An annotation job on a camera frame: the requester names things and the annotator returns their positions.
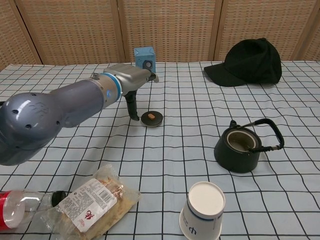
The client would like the black metal kettle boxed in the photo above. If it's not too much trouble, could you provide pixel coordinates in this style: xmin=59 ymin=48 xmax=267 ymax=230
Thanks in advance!
xmin=214 ymin=118 xmax=285 ymax=174

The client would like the clear packaged snack bag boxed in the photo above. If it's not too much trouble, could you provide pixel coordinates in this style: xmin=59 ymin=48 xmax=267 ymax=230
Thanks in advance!
xmin=41 ymin=164 xmax=143 ymax=240

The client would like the clear plastic bottle red label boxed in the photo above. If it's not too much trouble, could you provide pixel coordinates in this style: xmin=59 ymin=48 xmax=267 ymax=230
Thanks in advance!
xmin=0 ymin=189 xmax=68 ymax=230

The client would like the light blue cardboard box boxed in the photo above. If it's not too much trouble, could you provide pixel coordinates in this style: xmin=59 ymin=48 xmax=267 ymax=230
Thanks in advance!
xmin=133 ymin=46 xmax=157 ymax=75

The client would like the black baseball cap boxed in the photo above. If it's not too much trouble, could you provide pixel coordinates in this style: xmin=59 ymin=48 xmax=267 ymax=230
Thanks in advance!
xmin=203 ymin=37 xmax=283 ymax=88

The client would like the white paper cup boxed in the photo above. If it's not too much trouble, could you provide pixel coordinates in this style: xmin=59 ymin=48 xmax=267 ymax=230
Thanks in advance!
xmin=179 ymin=181 xmax=226 ymax=240

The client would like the white black grid tablecloth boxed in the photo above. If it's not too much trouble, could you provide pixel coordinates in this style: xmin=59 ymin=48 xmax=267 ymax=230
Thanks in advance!
xmin=0 ymin=59 xmax=320 ymax=240

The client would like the woven bamboo folding screen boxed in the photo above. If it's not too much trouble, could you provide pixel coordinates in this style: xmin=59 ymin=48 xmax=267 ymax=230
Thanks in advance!
xmin=0 ymin=0 xmax=320 ymax=72

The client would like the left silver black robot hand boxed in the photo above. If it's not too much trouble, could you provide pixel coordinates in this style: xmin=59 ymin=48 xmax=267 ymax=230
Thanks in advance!
xmin=109 ymin=63 xmax=160 ymax=122

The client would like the small black round disc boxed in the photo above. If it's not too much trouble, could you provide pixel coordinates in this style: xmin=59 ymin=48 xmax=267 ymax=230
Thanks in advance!
xmin=140 ymin=111 xmax=164 ymax=128

